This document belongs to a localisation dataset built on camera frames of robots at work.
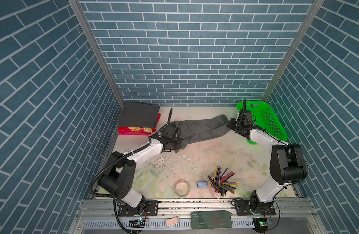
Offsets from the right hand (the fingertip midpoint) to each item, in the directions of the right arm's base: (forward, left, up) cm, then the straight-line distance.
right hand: (227, 121), depth 96 cm
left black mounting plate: (-52, +41, -12) cm, 67 cm away
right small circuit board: (-54, -13, -14) cm, 58 cm away
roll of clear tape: (-41, +27, -13) cm, 51 cm away
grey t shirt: (-1, +22, -12) cm, 25 cm away
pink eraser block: (-56, +29, -11) cm, 64 cm away
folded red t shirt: (-8, +60, -6) cm, 61 cm away
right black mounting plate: (-48, -8, -5) cm, 49 cm away
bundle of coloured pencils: (-38, +6, -5) cm, 39 cm away
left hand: (-17, +30, -5) cm, 35 cm away
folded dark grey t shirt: (+5, +64, -5) cm, 64 cm away
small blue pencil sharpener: (-39, +15, -10) cm, 43 cm away
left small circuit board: (-59, +47, -14) cm, 77 cm away
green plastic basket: (+15, -33, -12) cm, 38 cm away
